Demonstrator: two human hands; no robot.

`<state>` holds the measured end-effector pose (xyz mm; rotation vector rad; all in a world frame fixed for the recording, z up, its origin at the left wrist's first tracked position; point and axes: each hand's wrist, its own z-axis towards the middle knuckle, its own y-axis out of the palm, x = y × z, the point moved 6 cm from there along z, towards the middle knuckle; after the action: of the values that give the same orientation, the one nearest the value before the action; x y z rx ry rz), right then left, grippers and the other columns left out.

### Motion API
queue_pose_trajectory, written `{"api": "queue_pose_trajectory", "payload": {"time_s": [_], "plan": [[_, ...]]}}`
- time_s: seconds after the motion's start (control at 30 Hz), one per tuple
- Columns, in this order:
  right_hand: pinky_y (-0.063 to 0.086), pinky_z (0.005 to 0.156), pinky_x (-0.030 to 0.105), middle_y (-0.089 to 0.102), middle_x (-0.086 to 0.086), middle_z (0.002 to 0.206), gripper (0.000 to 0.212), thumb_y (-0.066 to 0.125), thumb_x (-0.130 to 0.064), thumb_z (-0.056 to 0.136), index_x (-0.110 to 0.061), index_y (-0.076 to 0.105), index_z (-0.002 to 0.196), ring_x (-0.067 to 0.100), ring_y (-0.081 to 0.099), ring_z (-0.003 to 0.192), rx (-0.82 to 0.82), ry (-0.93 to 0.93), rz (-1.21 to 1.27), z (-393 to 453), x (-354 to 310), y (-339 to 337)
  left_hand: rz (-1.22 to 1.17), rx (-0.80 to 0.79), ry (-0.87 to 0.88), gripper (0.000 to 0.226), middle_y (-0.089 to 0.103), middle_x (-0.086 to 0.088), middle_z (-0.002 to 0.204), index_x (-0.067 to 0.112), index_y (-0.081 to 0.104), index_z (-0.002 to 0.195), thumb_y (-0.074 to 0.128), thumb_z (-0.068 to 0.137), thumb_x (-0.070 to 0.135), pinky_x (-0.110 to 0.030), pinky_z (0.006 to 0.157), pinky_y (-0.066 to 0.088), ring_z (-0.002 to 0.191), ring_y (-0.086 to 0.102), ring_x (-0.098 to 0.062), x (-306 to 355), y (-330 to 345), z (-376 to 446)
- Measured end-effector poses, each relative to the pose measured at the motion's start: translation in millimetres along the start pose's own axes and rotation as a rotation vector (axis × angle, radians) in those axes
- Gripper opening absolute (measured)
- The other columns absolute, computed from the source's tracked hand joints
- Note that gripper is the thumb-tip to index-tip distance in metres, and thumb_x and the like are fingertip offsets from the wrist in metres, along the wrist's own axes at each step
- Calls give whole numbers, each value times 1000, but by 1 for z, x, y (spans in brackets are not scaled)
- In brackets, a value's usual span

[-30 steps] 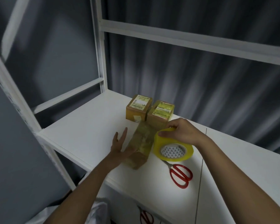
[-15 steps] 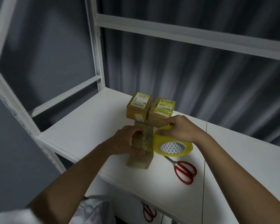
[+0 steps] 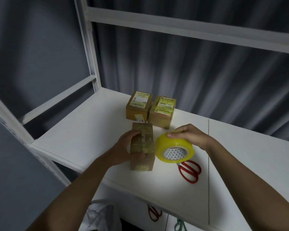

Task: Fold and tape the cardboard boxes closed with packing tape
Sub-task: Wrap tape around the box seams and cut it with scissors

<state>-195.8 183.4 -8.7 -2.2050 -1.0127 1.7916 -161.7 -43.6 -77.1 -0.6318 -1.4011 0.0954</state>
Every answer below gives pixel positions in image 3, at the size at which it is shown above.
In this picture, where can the person's right hand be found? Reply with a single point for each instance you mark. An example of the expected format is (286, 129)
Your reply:
(195, 137)

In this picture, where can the person's left hand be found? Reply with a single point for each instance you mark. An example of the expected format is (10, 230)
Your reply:
(120, 151)

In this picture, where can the person's left thumb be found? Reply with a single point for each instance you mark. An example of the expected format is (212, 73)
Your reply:
(137, 156)

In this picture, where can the person's right thumb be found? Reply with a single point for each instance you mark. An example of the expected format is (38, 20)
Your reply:
(174, 135)

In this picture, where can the yellow packing tape roll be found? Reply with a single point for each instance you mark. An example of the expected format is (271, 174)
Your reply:
(166, 143)

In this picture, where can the taped brown cardboard box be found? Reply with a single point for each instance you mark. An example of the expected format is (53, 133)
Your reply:
(145, 146)

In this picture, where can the person's left forearm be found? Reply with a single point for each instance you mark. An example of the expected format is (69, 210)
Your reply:
(72, 197)

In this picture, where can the person's right forearm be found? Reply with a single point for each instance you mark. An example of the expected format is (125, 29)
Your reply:
(250, 185)

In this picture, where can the cardboard box with yellow-green label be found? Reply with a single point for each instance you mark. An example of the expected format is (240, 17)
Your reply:
(162, 113)

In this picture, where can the cardboard box with white label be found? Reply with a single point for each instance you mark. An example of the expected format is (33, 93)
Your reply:
(137, 107)

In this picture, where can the grey pleated curtain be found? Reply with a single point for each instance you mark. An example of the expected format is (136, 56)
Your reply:
(183, 69)

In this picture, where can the white plastic bag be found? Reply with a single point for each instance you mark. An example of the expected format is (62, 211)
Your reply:
(98, 216)

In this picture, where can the white metal shelf frame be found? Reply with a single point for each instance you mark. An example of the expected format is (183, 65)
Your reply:
(91, 45)

